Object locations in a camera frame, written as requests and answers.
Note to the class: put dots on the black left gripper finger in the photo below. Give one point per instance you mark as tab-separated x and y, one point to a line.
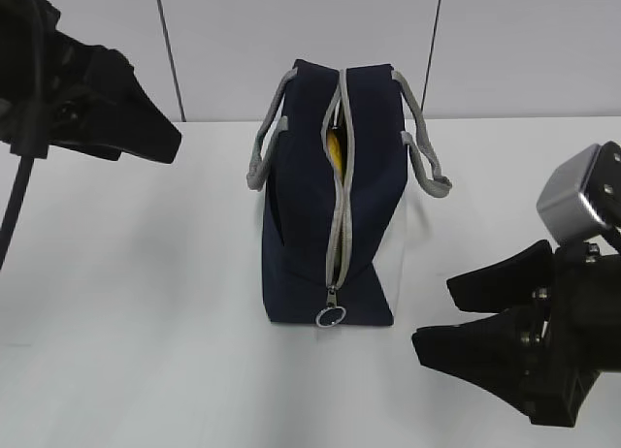
103	111

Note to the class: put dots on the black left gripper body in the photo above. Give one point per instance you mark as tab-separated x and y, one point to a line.
31	78

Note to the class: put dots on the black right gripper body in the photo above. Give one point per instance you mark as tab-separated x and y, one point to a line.
582	337

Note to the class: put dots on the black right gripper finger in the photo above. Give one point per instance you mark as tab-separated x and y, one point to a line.
506	284
501	354

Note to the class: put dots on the navy blue lunch bag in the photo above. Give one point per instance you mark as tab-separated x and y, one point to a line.
320	235

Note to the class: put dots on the yellow banana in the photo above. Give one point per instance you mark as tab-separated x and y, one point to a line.
335	148

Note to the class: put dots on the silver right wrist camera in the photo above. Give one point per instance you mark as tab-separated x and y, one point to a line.
581	199

